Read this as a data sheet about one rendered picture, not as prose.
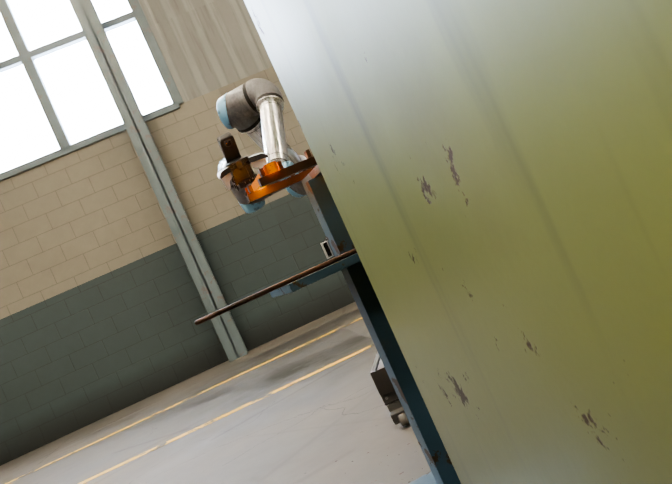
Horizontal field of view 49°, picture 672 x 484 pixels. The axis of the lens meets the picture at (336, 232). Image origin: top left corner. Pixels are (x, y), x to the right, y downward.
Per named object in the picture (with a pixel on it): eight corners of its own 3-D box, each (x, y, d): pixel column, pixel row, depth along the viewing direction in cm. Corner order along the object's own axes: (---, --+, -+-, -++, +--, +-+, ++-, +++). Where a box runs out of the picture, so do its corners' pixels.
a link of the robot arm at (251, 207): (271, 204, 233) (253, 174, 231) (242, 218, 237) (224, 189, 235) (278, 195, 240) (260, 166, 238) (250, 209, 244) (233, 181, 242)
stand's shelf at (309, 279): (271, 297, 194) (268, 290, 194) (402, 238, 204) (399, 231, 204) (292, 292, 165) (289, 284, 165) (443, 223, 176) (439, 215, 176)
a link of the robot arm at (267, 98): (288, 79, 261) (305, 188, 234) (263, 93, 265) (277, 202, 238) (269, 60, 252) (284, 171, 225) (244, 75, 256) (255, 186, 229)
